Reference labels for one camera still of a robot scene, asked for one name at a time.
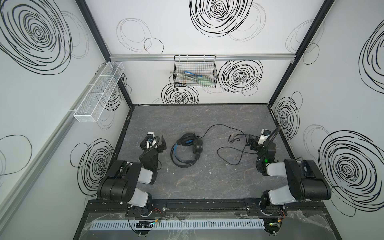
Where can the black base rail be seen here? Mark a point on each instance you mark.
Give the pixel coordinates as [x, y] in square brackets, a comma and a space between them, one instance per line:
[165, 208]

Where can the aluminium wall rail back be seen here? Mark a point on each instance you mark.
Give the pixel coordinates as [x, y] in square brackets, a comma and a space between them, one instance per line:
[203, 57]

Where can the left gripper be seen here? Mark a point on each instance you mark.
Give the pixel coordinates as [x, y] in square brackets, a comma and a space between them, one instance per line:
[153, 146]

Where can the aluminium wall rail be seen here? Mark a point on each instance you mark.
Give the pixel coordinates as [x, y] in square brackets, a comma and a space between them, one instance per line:
[17, 195]
[203, 57]

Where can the black wire basket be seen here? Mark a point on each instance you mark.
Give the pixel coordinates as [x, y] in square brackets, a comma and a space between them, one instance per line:
[206, 68]

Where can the aluminium wall rail left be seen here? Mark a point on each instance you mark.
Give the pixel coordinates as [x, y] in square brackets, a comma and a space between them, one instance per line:
[17, 195]

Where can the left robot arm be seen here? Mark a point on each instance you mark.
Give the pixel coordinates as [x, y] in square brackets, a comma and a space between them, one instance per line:
[121, 180]

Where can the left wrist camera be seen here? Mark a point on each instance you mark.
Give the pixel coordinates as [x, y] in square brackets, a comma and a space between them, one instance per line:
[150, 137]

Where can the white mesh shelf basket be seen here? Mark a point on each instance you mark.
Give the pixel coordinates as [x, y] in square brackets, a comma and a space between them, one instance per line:
[101, 89]

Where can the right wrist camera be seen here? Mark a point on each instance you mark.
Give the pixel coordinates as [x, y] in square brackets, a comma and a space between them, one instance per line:
[265, 133]

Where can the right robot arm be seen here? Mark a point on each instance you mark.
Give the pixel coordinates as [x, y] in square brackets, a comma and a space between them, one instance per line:
[305, 181]

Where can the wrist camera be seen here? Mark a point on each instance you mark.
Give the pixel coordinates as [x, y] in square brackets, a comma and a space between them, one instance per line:
[150, 137]
[265, 133]

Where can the white slotted cable duct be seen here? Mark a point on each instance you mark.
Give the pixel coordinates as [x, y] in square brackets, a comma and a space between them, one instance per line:
[141, 225]

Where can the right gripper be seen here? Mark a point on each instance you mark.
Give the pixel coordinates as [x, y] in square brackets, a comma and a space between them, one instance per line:
[262, 146]

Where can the green spatula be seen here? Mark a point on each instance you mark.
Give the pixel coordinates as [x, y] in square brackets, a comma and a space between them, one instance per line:
[199, 81]

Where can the blue tool in basket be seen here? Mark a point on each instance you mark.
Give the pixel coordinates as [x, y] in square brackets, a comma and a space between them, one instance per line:
[191, 75]

